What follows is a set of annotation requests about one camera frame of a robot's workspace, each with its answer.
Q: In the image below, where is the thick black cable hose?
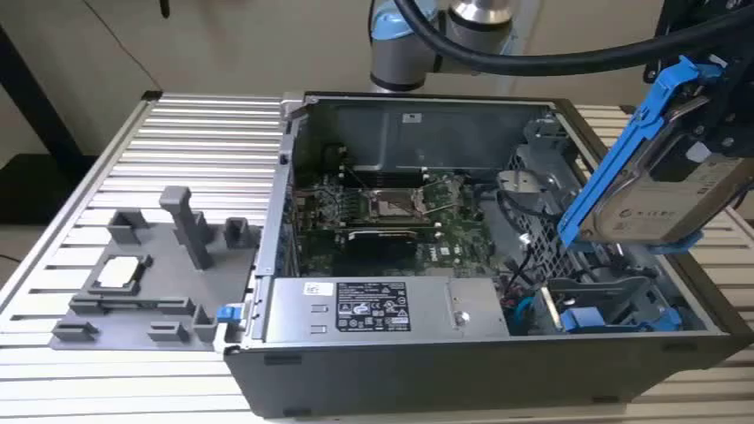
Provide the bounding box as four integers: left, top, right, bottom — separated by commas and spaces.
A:
393, 0, 680, 77

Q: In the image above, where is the grey metal disk bay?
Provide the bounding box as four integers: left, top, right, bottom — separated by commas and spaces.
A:
538, 246, 709, 335

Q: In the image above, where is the silver CPU chip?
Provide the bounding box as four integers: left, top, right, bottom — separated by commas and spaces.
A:
96, 255, 146, 288

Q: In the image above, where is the black graphics card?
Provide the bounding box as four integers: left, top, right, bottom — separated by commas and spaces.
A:
334, 223, 445, 275

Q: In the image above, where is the black power wire red yellow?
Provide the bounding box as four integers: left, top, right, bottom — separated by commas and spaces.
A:
498, 282, 526, 310

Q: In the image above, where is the silver power supply box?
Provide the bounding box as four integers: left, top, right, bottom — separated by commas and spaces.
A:
262, 276, 512, 344

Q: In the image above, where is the dark grey open PC case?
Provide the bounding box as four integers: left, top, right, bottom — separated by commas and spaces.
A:
222, 90, 745, 419

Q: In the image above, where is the black furniture frame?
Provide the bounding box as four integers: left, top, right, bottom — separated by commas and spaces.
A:
0, 26, 99, 226

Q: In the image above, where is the blue data wire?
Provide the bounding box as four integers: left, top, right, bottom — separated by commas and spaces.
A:
509, 294, 537, 330

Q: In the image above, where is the blue bay guide block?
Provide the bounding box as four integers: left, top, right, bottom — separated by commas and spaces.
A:
658, 307, 686, 331
558, 307, 608, 333

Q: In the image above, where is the CPU socket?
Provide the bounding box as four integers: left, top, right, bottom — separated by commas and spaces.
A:
358, 185, 438, 222

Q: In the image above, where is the green motherboard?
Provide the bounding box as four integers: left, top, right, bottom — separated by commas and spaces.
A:
293, 170, 514, 277

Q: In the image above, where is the grey parts rack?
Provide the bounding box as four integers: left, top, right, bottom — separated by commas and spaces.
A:
51, 185, 265, 352

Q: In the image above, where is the hard disk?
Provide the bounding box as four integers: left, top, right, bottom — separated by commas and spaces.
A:
557, 55, 754, 258

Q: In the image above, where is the black round cable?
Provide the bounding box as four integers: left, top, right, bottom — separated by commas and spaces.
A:
497, 187, 568, 222

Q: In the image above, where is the black flat cable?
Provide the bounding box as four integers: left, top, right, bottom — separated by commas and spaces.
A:
505, 238, 537, 288

